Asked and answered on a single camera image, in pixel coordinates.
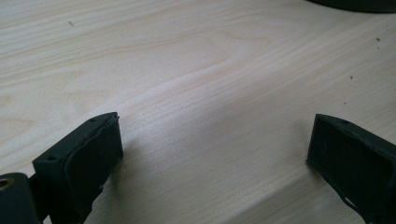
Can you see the black mesh trash bin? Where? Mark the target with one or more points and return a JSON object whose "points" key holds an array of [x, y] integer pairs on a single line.
{"points": [[358, 4]]}

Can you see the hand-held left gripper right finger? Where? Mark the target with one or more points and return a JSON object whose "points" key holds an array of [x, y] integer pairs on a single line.
{"points": [[355, 165]]}

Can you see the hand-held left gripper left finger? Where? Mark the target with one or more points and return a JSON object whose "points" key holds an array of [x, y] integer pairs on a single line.
{"points": [[77, 168]]}

